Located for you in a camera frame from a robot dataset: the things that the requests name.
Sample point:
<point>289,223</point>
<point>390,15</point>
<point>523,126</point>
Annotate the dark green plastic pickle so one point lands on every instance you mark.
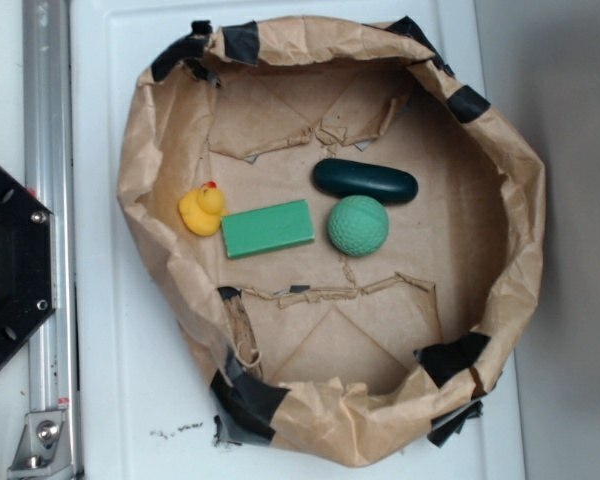
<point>343,178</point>

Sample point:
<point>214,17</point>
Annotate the aluminium extrusion rail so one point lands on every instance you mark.
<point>54,397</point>

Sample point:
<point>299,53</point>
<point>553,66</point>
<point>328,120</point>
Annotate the metal corner bracket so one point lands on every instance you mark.
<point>44,447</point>

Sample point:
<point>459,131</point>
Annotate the green dimpled ball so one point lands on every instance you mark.
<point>358,225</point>

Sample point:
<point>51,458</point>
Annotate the white plastic tray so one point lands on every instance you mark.
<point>146,410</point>

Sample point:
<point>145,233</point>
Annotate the yellow rubber duck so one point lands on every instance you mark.
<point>202,209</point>

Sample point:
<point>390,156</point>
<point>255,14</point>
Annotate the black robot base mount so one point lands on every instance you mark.
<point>26,275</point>

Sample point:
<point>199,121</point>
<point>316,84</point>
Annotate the green rectangular block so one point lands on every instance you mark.
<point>267,229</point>

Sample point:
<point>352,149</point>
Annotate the brown paper bag bin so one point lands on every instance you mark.
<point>307,348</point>

